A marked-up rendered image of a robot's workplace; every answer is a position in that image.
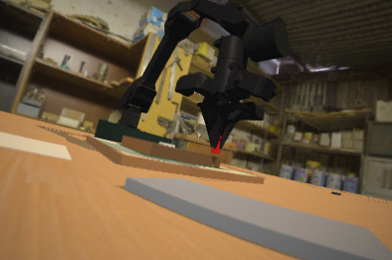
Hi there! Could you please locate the red pawn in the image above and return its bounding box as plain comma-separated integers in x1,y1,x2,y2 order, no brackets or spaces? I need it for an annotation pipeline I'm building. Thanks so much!
211,135,222,154

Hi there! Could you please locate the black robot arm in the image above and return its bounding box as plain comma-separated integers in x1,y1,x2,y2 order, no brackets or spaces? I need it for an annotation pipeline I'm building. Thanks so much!
119,0,292,130

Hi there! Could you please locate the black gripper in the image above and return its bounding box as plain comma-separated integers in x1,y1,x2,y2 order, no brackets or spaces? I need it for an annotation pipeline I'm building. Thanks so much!
175,58,265,149

